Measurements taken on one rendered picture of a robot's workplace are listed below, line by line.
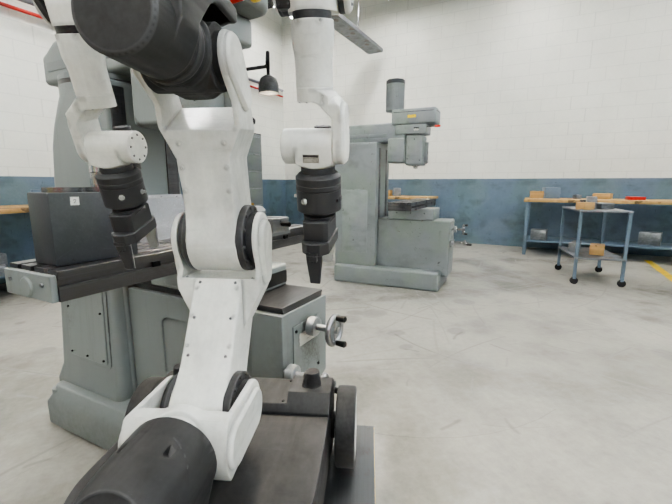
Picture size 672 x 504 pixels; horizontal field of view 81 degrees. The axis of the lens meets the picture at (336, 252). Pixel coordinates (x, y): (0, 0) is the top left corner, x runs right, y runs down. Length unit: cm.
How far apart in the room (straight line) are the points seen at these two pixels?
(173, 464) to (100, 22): 59
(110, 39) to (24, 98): 538
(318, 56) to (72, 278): 83
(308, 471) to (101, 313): 130
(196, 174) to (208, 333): 32
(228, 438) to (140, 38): 60
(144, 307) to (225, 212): 106
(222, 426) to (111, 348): 129
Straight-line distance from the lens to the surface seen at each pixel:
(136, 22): 60
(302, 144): 73
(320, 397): 103
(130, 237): 96
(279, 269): 156
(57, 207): 122
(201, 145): 80
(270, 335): 137
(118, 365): 197
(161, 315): 174
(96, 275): 123
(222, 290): 85
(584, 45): 795
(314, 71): 72
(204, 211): 82
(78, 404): 218
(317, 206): 74
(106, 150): 92
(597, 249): 535
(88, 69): 91
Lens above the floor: 113
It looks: 10 degrees down
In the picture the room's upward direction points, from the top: straight up
